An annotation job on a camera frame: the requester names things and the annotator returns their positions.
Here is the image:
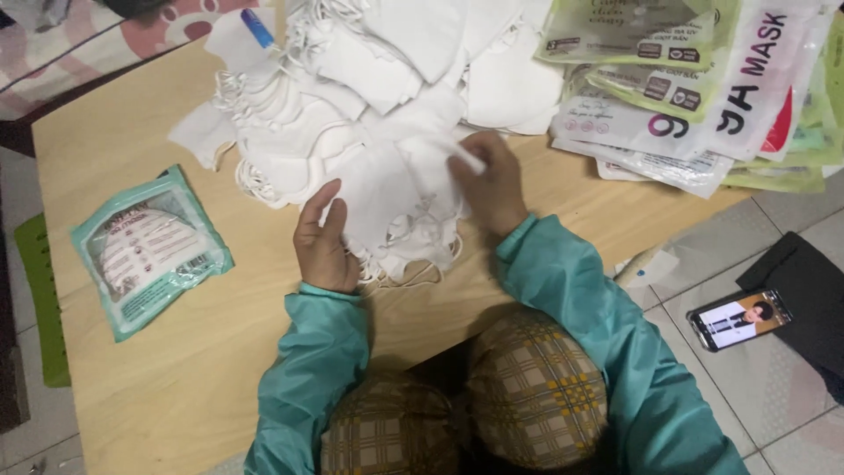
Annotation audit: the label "teal packet of masks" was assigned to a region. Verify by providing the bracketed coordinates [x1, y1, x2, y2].
[70, 164, 236, 343]

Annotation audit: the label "heap of printed mask bags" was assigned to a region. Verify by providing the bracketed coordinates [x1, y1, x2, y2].
[534, 0, 844, 200]

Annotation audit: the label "person's right hand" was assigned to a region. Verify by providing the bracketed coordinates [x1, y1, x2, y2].
[447, 130, 531, 239]

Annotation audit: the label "pink patterned cloth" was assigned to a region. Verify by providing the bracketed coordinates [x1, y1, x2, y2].
[0, 0, 265, 121]

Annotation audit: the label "person's left hand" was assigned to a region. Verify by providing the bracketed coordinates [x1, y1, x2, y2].
[293, 178, 361, 295]

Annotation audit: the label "person's plaid trousers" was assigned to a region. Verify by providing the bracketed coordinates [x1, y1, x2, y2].
[320, 310, 609, 475]

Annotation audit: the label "single white face mask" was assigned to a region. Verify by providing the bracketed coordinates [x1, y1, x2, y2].
[322, 137, 487, 265]

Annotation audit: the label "blue pen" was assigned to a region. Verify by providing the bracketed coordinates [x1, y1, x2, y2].
[239, 7, 276, 50]

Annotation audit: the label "pile of white face masks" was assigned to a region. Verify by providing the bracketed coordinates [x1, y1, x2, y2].
[167, 0, 569, 289]

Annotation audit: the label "black flat pouch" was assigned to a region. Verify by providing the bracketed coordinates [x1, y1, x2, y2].
[736, 231, 844, 405]

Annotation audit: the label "black smartphone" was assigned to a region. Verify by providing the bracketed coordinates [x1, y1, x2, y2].
[687, 289, 793, 353]

